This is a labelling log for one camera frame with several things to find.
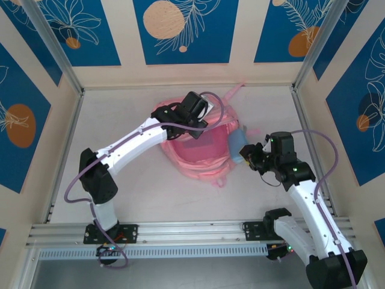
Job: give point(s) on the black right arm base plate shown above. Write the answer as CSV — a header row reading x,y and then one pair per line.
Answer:
x,y
252,231

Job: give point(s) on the aluminium frame post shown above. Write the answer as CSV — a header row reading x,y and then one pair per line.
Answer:
x,y
319,42
57,48

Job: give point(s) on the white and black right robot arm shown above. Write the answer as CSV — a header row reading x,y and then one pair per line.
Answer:
x,y
306,204

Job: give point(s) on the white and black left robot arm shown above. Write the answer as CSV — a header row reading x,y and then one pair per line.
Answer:
x,y
132,141

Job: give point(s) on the pink student backpack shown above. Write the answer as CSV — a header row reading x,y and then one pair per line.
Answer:
x,y
195,156

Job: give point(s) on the aluminium mounting rail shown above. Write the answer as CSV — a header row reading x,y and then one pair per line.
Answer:
x,y
186,230

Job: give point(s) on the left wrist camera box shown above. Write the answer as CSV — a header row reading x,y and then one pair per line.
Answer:
x,y
209,103

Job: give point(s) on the grey metal sheet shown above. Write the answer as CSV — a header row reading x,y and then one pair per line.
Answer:
x,y
186,275

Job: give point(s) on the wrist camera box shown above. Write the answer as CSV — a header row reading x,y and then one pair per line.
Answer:
x,y
209,103
267,148

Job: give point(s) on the aluminium side rail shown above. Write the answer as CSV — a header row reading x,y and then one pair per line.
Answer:
x,y
305,120
67,135

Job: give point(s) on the light blue pencil case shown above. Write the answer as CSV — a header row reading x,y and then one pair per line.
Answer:
x,y
237,144

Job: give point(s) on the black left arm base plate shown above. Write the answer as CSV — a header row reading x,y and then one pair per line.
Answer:
x,y
129,233

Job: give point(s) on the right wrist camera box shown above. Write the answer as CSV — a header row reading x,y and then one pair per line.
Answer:
x,y
267,148

